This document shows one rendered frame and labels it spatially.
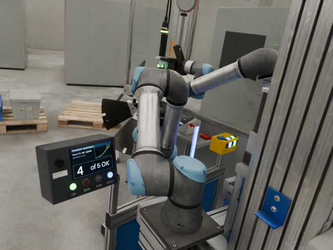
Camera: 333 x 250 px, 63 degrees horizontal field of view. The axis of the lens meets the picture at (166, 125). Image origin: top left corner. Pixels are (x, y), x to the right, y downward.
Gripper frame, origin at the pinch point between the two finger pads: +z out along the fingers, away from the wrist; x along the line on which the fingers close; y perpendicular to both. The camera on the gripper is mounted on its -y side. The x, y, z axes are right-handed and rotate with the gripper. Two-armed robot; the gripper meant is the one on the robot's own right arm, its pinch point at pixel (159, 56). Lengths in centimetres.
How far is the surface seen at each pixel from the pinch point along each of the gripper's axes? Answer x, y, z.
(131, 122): -11.5, 41.7, 7.0
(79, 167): -79, 33, -31
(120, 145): -22, 54, 5
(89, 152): -75, 28, -30
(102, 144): -69, 26, -31
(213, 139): 15, 44, -38
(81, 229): -15, 150, 48
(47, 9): 577, -12, 1061
